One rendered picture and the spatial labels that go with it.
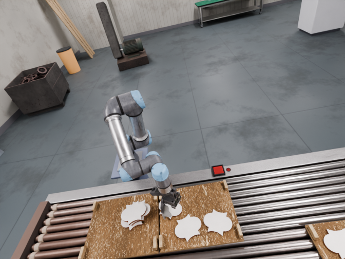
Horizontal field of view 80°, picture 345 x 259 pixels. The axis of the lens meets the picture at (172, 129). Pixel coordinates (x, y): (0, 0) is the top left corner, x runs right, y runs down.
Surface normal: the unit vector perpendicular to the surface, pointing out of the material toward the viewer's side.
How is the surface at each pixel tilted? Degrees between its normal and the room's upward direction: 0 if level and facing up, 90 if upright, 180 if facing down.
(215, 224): 0
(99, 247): 0
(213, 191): 0
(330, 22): 90
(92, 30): 90
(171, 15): 90
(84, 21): 90
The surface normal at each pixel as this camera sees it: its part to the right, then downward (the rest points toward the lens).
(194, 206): -0.20, -0.76
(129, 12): 0.04, 0.62
